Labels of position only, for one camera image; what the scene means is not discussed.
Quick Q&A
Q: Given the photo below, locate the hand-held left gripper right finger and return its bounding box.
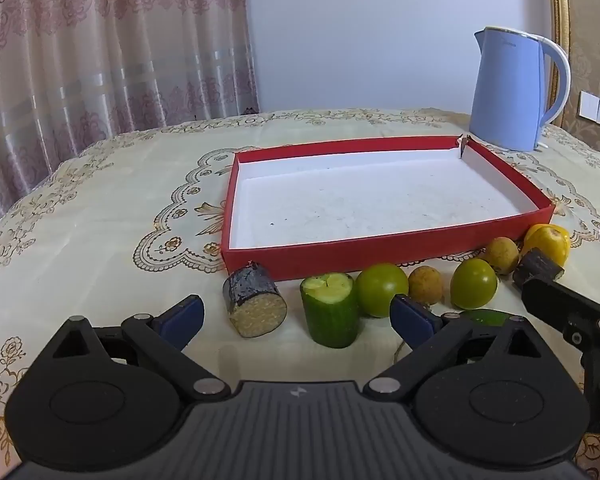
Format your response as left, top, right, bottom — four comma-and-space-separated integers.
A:
364, 295, 544, 400

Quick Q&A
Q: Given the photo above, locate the brown longan with stem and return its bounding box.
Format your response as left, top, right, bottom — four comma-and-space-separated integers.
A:
394, 266, 445, 363

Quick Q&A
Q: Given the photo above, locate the red cardboard box lid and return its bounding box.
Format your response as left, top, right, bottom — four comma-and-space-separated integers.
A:
221, 135, 555, 282

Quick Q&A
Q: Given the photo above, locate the white wall switch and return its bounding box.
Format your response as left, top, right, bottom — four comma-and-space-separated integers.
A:
578, 89, 600, 128

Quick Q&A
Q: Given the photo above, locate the green cucumber piece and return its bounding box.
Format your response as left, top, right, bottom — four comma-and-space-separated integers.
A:
300, 272, 359, 348

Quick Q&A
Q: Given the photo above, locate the green tomato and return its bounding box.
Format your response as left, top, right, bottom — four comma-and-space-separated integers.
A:
450, 258, 499, 310
355, 263, 410, 319

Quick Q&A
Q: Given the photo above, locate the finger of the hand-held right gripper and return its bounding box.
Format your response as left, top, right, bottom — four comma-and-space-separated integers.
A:
521, 278, 600, 356

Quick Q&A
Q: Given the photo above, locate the yellow bell pepper piece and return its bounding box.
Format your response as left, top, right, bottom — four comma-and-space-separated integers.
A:
522, 223, 570, 267

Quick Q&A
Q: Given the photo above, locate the eggplant piece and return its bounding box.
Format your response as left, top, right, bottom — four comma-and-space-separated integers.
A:
222, 263, 288, 337

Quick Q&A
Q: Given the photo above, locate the blue electric kettle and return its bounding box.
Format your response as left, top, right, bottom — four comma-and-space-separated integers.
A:
469, 26, 572, 153

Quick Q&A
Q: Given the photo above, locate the pink patterned curtain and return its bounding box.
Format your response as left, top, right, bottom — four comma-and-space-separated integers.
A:
0, 0, 260, 238

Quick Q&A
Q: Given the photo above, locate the dark green vegetable piece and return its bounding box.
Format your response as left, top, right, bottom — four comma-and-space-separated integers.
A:
457, 309, 513, 328

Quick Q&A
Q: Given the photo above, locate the eggplant chunk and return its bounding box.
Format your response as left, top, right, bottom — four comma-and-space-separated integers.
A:
512, 250, 566, 288

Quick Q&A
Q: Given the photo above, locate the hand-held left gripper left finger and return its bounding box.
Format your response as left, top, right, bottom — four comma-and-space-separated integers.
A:
54, 295, 232, 402

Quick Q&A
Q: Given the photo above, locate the gold ornate frame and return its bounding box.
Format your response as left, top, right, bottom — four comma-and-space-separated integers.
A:
546, 0, 573, 131

